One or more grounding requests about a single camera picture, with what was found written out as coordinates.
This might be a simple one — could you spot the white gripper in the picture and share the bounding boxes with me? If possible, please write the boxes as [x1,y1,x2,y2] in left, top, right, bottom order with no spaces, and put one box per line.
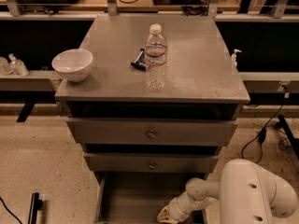
[157,192,198,224]

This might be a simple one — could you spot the grey bottom drawer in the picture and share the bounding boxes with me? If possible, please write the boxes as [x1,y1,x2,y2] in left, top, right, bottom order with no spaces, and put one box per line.
[94,172,205,224]

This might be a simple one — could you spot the grey drawer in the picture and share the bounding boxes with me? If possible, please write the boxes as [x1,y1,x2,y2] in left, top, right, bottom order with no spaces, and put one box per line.
[94,172,205,224]
[83,153,218,173]
[66,118,237,147]

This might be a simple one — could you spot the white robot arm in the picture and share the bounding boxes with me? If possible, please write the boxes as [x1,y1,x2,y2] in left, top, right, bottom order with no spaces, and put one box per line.
[157,159,298,224]

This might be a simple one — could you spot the grey middle drawer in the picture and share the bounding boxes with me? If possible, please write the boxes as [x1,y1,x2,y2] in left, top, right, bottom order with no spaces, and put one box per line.
[83,153,218,173]

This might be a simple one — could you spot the grey top drawer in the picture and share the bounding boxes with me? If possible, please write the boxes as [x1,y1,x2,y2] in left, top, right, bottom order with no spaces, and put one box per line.
[66,118,237,147]

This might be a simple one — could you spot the grey drawer cabinet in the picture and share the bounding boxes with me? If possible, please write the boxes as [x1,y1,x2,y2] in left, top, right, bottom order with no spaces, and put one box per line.
[54,14,251,185]

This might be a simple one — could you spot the black stand bottom left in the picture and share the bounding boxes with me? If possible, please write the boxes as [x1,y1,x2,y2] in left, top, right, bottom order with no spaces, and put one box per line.
[28,192,43,224]

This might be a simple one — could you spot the black table leg right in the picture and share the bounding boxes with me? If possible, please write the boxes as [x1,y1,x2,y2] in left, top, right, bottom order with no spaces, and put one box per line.
[278,115,299,160]

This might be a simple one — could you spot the black and white razor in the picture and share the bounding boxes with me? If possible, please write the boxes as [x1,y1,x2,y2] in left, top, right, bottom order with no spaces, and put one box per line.
[131,49,146,71]

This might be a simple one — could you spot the clear plastic water bottle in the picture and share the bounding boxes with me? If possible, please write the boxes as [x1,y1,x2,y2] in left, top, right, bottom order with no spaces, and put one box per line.
[145,24,167,91]

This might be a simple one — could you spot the white pump dispenser bottle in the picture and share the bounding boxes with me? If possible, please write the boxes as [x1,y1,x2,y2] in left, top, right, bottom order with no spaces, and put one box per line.
[231,49,242,67]

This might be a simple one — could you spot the white bowl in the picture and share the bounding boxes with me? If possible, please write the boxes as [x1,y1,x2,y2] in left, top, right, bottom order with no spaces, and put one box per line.
[51,49,93,82]

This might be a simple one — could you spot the clear sanitizer bottle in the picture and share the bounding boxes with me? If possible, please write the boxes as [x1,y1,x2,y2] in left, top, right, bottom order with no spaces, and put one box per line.
[8,53,29,77]

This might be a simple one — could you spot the clear round bottle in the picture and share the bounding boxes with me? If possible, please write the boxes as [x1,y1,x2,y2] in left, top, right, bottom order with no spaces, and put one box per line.
[0,57,12,75]

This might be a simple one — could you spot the black floor cable right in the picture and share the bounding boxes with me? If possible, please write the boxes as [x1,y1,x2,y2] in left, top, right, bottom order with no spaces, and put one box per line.
[240,91,292,165]

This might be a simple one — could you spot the black cable bottom left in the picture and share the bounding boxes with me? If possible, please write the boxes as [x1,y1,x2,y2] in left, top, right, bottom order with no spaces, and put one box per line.
[0,196,23,224]

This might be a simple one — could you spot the black bracket left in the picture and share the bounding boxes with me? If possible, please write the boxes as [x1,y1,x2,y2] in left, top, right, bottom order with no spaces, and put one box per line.
[17,102,35,122]

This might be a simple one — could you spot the grey metal shelf rail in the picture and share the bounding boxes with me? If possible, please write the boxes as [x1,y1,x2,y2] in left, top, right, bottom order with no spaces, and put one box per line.
[0,71,62,91]

